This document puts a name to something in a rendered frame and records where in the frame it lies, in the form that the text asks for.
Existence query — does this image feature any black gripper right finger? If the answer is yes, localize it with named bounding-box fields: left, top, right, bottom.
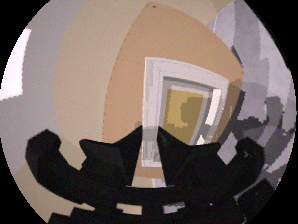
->
left=156, top=127, right=222, bottom=186

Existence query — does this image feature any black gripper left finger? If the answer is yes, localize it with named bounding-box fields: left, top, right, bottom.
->
left=78, top=125, right=142, bottom=186

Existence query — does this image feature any tan flat board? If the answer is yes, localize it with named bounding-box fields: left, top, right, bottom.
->
left=102, top=2, right=243, bottom=144

